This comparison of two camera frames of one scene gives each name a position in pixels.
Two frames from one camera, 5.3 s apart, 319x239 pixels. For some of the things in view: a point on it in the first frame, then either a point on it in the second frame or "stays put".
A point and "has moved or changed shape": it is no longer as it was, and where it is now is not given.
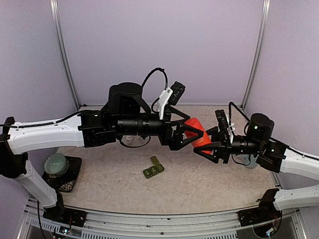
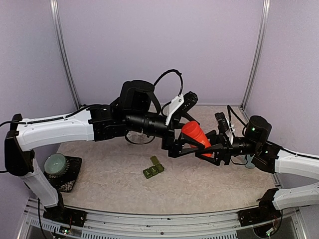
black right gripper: (223, 136) stays put
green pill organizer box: (153, 170) stays put
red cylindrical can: (195, 123) stays put
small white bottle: (129, 140) has moved or changed shape
